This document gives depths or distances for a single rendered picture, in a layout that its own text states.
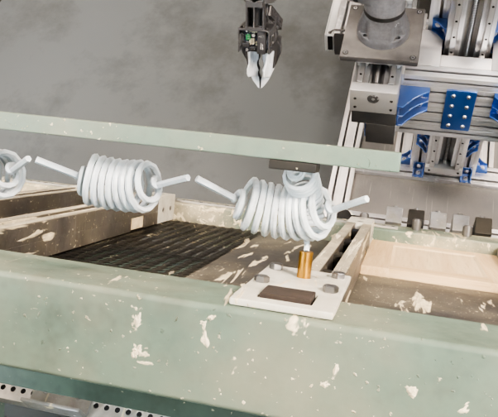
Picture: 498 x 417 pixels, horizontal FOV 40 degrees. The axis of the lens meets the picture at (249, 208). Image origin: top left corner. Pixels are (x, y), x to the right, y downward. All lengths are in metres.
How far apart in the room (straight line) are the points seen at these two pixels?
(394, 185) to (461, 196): 0.26
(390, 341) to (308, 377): 0.08
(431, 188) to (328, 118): 0.72
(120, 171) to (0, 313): 0.20
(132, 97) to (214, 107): 0.43
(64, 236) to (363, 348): 0.83
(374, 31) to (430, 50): 0.24
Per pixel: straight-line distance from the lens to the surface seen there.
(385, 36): 2.03
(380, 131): 2.18
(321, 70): 3.47
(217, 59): 3.60
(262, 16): 1.50
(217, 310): 0.65
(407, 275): 1.43
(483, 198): 2.77
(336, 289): 0.72
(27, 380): 1.02
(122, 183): 0.80
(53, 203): 1.72
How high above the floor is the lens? 2.46
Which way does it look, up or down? 56 degrees down
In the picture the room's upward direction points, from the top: 12 degrees counter-clockwise
